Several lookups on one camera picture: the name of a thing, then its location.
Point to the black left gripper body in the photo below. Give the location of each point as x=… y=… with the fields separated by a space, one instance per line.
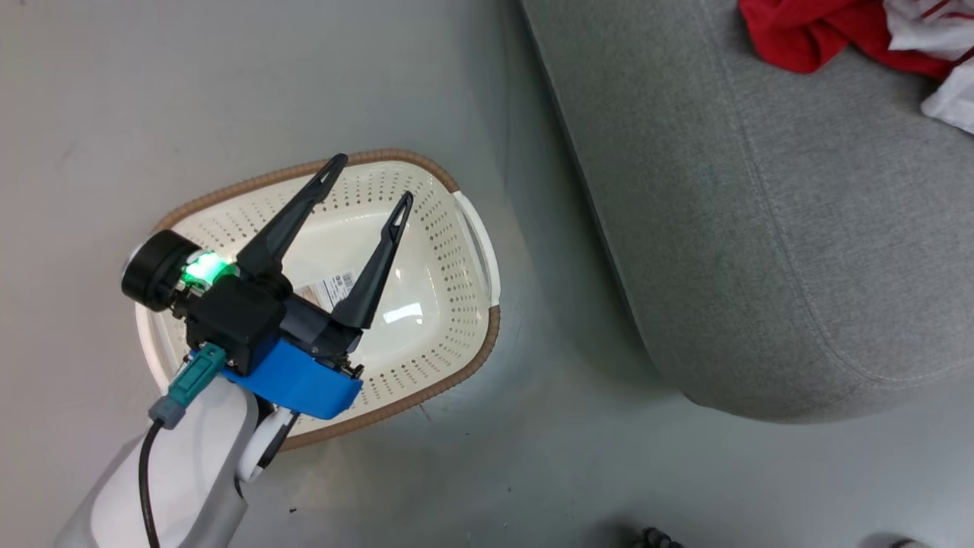
x=236 y=320

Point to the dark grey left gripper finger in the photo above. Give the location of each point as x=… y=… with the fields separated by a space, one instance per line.
x=293 y=217
x=373 y=278

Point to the red garment with white stripes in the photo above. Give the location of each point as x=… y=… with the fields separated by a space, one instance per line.
x=806 y=30

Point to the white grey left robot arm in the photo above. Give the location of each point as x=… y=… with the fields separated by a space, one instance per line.
x=198 y=457

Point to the grey fabric sofa seat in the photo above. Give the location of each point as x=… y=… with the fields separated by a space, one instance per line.
x=761 y=228

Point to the white barcode sticker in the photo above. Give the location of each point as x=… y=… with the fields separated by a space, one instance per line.
x=331 y=291

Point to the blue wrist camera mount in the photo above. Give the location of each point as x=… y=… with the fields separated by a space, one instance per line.
x=297 y=384

